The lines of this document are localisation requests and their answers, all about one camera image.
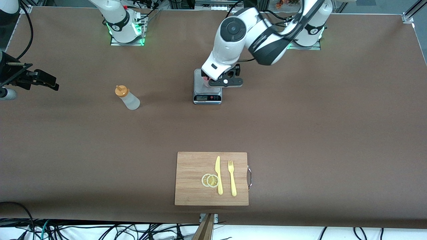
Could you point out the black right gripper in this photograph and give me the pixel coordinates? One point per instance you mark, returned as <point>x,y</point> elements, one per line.
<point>15,74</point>

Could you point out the clear squeeze bottle orange cap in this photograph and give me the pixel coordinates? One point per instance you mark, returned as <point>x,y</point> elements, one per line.
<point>130,101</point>

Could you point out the pink plastic cup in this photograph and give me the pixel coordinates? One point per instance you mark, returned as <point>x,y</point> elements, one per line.
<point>206,81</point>

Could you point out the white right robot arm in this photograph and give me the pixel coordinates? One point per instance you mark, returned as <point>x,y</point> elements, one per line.
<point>116,16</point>

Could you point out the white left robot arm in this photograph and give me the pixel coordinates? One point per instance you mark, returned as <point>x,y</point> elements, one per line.
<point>233,30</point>

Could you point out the silver digital kitchen scale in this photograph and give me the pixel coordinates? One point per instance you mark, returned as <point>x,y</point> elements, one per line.
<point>200,90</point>

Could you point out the grey power strip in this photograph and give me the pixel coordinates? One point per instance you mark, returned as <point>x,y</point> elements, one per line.
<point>213,3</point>

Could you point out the lemon slice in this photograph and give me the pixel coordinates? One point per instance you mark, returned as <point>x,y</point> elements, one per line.
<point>203,180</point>
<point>212,181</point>

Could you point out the yellow plastic knife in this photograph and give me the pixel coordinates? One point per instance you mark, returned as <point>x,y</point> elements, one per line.
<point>219,180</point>

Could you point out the yellow plastic fork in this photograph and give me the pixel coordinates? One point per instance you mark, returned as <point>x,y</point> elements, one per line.
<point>233,183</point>

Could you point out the aluminium corner bracket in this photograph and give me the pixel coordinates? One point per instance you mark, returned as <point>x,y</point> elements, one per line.
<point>407,17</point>
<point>26,10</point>

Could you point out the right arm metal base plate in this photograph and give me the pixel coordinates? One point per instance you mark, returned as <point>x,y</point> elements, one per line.
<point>115,43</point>

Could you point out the wooden post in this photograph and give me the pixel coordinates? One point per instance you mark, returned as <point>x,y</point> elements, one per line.
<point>205,230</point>

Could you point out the small metal bracket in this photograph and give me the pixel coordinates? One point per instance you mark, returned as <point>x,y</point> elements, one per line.
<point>216,218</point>

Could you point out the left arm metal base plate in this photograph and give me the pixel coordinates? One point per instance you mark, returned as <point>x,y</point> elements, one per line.
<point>315,47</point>

